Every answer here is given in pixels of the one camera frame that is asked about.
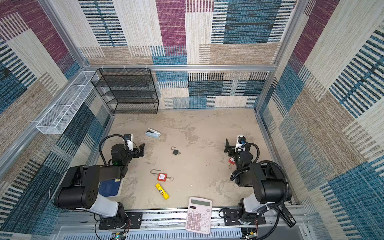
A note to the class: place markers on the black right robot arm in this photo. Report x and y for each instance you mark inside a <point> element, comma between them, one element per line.
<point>268,180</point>

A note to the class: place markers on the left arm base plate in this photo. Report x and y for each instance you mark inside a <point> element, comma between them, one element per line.
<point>131,220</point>

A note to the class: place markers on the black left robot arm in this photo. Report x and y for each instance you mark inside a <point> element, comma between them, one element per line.
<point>79,188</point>

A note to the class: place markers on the blue notebook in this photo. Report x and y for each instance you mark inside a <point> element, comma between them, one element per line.
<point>110,188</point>

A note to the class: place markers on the black wire shelf rack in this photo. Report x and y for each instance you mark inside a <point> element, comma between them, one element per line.
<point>127,91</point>

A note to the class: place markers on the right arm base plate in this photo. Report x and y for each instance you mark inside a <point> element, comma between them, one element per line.
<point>232,218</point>

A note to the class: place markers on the white wire mesh basket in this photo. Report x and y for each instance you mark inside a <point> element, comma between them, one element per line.
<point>62,112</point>

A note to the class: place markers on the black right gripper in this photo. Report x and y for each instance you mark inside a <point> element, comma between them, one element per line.
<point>232,148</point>

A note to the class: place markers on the yellow glue stick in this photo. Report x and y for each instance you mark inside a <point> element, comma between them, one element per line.
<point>164,194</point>

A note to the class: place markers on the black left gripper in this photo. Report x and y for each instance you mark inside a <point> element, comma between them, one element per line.
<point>137,151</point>

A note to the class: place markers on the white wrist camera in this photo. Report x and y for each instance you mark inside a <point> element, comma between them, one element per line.
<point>130,144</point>
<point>241,141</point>

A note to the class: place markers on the small black padlock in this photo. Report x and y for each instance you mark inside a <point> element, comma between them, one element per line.
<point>175,151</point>

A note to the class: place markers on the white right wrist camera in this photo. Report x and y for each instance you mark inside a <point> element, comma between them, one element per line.
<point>241,141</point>

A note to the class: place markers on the pink calculator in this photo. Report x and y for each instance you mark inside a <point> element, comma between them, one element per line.
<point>199,216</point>

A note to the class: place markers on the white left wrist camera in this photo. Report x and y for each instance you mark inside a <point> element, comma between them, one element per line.
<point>130,144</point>

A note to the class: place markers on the light blue stapler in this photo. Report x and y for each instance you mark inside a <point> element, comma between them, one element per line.
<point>152,133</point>

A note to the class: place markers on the red padlock with key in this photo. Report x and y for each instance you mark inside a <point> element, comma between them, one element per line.
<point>162,177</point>

